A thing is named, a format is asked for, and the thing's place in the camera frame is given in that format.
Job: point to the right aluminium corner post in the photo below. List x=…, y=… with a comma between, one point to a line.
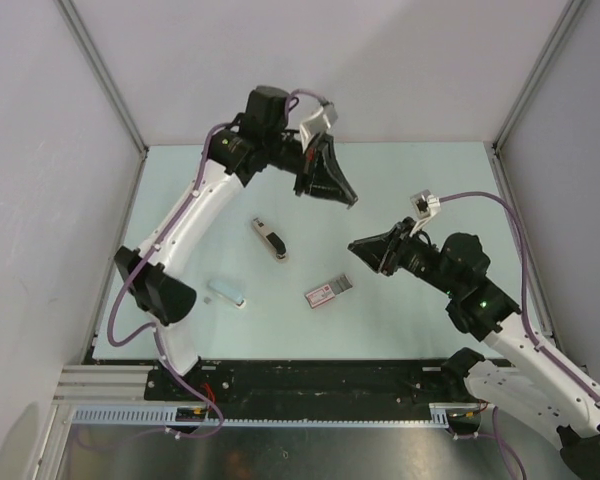
x=557, y=40

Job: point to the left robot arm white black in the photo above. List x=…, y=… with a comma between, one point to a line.
x=287, y=130

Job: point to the left aluminium corner post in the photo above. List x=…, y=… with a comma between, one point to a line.
x=97, y=64

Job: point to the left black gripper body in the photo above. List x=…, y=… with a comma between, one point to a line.
x=287, y=153

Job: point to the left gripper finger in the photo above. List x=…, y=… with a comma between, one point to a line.
x=327, y=168
x=339, y=192

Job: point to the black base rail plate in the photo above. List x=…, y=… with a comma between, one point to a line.
x=316, y=390

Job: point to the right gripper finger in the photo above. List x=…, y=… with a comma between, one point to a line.
x=381, y=241
x=373, y=257

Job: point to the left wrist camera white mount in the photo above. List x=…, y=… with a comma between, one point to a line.
x=320, y=121

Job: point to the aluminium corner post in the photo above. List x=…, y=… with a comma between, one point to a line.
x=97, y=64
x=557, y=40

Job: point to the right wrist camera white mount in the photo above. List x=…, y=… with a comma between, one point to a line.
x=426, y=207

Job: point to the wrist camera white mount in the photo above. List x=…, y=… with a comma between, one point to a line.
x=426, y=207
x=320, y=121

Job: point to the light blue stapler cover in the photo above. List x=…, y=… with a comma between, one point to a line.
x=227, y=291

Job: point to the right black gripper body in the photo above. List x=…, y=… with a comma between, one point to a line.
x=411, y=254

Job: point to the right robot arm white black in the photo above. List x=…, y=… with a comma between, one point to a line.
x=543, y=388

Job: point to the aluminium front frame rail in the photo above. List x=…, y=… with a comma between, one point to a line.
x=101, y=384

